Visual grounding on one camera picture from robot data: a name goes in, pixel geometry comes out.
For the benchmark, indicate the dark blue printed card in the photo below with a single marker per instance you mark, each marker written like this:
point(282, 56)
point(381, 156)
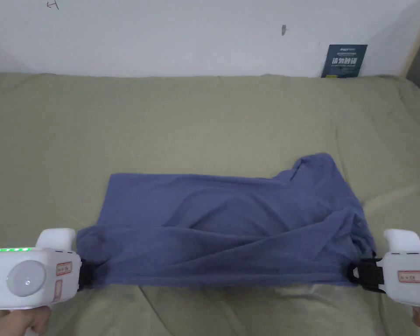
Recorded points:
point(343, 61)

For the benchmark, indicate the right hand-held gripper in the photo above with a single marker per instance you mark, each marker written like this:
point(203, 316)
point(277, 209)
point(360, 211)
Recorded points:
point(406, 276)

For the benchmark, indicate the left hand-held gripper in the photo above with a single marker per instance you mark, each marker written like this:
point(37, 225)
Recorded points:
point(31, 276)

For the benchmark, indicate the bed with pale green sheet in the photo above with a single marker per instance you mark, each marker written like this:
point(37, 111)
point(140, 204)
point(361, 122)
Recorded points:
point(196, 122)

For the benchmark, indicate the person's left hand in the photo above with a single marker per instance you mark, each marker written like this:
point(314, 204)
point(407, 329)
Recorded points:
point(10, 322)

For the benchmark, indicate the dark blue shirt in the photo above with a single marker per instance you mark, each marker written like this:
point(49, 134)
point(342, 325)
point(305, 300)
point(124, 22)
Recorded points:
point(231, 224)

